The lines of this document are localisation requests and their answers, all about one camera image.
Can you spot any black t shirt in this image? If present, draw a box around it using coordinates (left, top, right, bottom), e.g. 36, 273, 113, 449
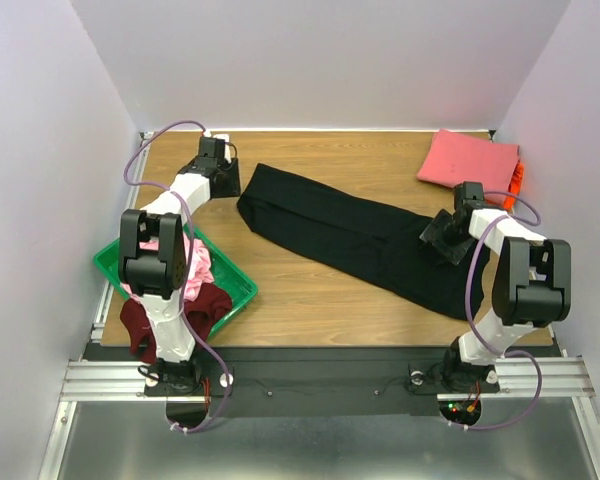
237, 164, 489, 320

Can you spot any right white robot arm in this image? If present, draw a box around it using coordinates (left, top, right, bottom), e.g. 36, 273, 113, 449
419, 182, 571, 390

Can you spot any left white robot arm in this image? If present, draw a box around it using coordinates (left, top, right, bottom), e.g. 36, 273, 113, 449
118, 134, 241, 395

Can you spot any folded coral t shirt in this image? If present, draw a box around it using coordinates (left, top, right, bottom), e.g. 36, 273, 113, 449
416, 129, 521, 191

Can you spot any folded orange t shirt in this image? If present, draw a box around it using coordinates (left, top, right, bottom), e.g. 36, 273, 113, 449
486, 161, 525, 211

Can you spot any pink t shirt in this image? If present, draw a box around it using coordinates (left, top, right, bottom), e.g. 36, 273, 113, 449
121, 234, 214, 301

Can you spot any green plastic tray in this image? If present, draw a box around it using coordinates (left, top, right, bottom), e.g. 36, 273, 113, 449
93, 228, 258, 347

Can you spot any dark red t shirt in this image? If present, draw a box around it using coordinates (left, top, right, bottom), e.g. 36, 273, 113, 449
120, 283, 233, 364

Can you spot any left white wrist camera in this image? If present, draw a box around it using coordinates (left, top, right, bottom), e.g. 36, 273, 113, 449
202, 130, 231, 144

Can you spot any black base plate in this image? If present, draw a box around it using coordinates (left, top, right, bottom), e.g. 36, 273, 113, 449
138, 347, 499, 418

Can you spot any aluminium frame rail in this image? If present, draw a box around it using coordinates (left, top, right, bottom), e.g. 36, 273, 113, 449
38, 130, 600, 480

